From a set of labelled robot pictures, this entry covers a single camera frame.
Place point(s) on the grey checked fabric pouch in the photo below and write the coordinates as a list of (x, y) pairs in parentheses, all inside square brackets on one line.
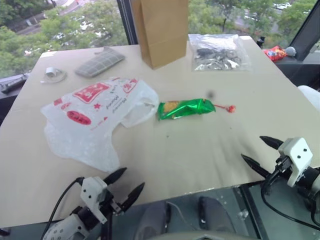
[(100, 63)]

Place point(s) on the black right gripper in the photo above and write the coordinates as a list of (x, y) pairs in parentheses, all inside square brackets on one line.
[(282, 168)]

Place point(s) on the black window frame post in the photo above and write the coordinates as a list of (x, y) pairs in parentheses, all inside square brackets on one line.
[(127, 22)]

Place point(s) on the green snack packet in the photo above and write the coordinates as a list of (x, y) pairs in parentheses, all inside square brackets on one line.
[(185, 109)]

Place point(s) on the red lollipop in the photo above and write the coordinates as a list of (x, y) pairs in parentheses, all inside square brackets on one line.
[(230, 108)]

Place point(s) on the white rounded object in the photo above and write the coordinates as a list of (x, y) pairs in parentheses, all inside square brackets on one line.
[(310, 97)]

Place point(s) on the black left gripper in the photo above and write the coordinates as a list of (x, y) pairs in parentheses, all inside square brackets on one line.
[(111, 202)]

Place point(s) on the brown paper bag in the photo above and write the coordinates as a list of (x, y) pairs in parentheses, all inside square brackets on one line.
[(162, 32)]

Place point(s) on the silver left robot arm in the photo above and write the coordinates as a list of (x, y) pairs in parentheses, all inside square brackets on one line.
[(67, 226)]

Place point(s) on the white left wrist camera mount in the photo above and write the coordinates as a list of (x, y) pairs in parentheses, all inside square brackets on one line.
[(92, 195)]

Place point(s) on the grey round object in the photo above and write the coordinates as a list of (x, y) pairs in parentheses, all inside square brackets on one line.
[(291, 51)]

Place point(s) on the white plastic bag red print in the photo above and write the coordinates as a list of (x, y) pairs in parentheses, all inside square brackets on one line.
[(87, 112)]

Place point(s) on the grey tape roll clear holder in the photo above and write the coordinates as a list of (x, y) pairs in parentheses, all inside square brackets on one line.
[(52, 73)]

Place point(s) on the clear zip bag black parts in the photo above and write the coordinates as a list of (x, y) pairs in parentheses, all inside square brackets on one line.
[(217, 53)]

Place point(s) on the red orange packet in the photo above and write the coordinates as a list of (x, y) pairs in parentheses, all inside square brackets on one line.
[(275, 53)]

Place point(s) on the black flat device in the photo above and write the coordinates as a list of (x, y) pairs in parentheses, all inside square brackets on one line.
[(11, 84)]

